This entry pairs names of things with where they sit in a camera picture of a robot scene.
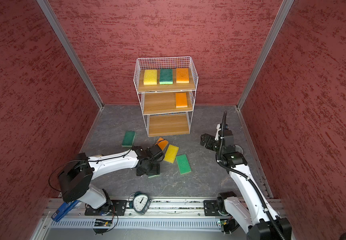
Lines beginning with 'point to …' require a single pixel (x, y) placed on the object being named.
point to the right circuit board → (229, 225)
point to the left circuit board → (101, 222)
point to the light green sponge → (183, 164)
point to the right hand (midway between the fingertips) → (206, 140)
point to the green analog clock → (140, 202)
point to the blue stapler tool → (63, 210)
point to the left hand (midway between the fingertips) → (151, 175)
